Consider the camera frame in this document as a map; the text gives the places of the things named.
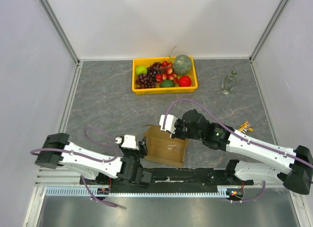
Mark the small clear snack wrapper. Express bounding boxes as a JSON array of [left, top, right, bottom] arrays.
[[167, 145, 177, 151]]

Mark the brown cardboard box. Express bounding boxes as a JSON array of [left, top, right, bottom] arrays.
[[143, 124, 189, 167]]

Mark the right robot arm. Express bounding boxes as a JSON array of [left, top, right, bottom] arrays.
[[159, 110, 313, 195]]

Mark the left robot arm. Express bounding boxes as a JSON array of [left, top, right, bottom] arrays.
[[30, 133, 152, 187]]

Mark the red tomato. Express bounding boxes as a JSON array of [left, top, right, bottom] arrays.
[[178, 75, 192, 87]]

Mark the green avocado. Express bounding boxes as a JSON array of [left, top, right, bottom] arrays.
[[159, 80, 176, 88]]

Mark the yellow candy bag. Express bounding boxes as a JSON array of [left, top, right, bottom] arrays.
[[238, 121, 253, 134]]

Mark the clear glass bottle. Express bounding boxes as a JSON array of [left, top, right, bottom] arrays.
[[221, 70, 237, 94]]

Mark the green netted melon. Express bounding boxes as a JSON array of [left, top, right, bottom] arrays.
[[173, 54, 192, 75]]

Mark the red cherry bunch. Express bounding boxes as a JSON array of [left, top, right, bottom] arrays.
[[155, 61, 178, 84]]

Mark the dark purple grape bunch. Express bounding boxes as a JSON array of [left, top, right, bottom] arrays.
[[135, 74, 157, 89]]

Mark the green apple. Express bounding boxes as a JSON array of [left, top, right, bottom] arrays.
[[135, 66, 148, 75]]

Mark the yellow plastic tray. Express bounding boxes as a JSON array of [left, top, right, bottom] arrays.
[[132, 55, 198, 94]]

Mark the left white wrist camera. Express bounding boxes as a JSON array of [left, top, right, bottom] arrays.
[[115, 135, 139, 150]]

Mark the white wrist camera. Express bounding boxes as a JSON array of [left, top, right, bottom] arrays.
[[159, 114, 178, 134], [115, 135, 139, 150]]

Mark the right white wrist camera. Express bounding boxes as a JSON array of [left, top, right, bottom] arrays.
[[159, 114, 178, 134]]

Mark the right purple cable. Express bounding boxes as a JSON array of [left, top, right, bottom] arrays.
[[162, 98, 313, 204]]

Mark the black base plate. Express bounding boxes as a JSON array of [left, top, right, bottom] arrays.
[[79, 167, 254, 188]]

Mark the grey slotted cable duct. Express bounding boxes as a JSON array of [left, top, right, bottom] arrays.
[[45, 187, 242, 198]]

